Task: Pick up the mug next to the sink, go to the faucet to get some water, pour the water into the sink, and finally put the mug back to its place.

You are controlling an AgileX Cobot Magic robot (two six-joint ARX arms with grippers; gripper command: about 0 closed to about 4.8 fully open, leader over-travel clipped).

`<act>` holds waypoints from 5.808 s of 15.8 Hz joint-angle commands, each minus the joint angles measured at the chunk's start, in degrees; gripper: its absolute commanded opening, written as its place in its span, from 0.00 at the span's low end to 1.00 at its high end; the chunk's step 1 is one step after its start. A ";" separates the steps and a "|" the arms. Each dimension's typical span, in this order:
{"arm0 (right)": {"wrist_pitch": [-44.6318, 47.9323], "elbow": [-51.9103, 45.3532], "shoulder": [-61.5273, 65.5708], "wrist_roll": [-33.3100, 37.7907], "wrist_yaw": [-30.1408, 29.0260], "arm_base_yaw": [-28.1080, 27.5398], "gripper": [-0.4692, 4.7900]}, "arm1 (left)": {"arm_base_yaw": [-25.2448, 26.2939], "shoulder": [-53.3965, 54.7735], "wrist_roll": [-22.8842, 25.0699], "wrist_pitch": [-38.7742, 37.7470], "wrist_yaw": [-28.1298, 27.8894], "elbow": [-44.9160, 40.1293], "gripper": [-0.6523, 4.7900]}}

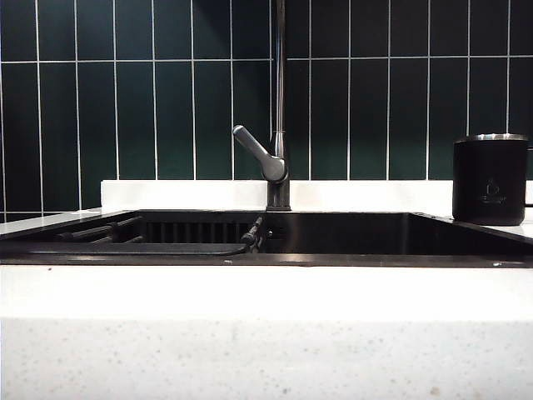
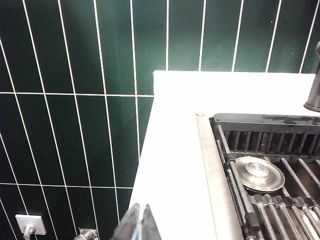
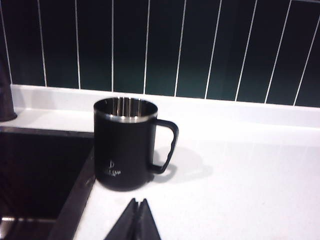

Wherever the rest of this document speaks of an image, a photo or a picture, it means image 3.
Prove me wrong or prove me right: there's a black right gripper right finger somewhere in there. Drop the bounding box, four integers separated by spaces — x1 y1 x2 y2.
132 198 162 240

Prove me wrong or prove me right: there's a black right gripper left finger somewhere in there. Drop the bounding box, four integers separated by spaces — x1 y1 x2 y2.
103 198 140 240

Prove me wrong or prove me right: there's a black steel-lined office mug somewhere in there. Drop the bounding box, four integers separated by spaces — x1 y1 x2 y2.
93 96 180 193

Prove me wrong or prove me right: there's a black kitchen sink basin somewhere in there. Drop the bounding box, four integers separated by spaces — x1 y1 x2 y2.
0 126 97 240

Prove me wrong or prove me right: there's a dark metal tall faucet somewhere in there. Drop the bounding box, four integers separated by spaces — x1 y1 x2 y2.
0 53 19 122

